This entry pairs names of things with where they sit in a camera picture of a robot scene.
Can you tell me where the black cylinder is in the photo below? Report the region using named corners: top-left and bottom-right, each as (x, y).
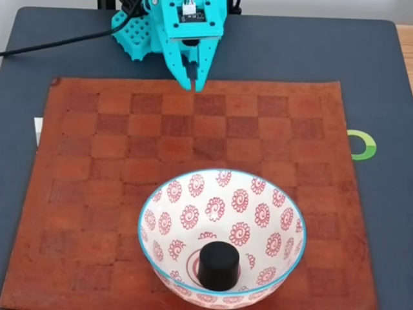
top-left (198, 241), bottom-right (241, 291)

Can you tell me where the white bowl with red flowers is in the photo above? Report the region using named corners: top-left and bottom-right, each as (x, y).
top-left (137, 168), bottom-right (307, 310)

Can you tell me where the dark grey desk mat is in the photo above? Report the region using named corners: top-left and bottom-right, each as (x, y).
top-left (0, 6), bottom-right (413, 310)

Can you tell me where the brown leather chessboard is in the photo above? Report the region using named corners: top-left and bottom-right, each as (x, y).
top-left (0, 76), bottom-right (380, 310)

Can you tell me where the teal camera mount with board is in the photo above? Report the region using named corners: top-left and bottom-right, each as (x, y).
top-left (163, 0), bottom-right (225, 41)

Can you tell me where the black power cable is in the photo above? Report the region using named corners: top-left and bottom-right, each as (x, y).
top-left (0, 0), bottom-right (146, 57)

